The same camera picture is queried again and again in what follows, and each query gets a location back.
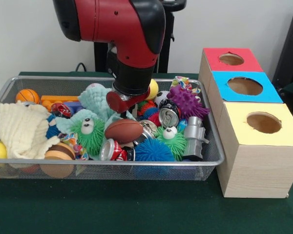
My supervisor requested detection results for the purple spiky ball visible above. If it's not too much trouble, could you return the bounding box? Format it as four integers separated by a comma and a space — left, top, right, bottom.
167, 84, 210, 120

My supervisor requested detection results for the small orange basketball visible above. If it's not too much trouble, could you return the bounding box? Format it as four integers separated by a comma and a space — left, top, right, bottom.
15, 89, 41, 104

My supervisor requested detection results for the brown toy football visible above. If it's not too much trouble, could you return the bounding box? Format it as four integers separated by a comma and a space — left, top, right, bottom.
104, 118, 144, 144

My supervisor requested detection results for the blue spiky ball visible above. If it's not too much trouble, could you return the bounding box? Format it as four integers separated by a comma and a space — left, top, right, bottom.
134, 138, 176, 162

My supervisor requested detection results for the crushed red drink can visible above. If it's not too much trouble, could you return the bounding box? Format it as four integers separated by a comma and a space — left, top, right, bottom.
99, 138, 128, 161

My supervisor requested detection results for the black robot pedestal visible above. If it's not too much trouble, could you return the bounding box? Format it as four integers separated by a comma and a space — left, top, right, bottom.
94, 0, 188, 73

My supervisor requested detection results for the silver toy robot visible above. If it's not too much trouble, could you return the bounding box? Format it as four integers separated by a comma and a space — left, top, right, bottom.
184, 116, 210, 161

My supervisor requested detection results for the mint green knitted cloth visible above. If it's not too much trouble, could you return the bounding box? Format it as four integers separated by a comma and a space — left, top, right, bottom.
55, 85, 137, 161

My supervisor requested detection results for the green spiky toy with eyes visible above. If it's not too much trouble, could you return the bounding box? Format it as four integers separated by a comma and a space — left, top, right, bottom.
69, 117, 105, 156
155, 126, 188, 161

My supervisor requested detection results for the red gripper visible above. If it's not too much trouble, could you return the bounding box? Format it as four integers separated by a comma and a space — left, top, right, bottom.
106, 87, 151, 120

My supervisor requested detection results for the silver mesh bin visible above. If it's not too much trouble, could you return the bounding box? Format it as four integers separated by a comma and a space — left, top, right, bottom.
0, 75, 226, 181

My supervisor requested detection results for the wooden three-hole box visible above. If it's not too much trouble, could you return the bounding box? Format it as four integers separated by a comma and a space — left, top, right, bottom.
198, 47, 293, 198

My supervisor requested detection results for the cream knitted cloth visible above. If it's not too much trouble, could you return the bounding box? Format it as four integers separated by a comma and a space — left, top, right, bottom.
0, 101, 61, 159

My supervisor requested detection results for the tan wooden wheel toy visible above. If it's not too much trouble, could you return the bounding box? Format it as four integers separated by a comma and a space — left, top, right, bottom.
40, 142, 76, 178

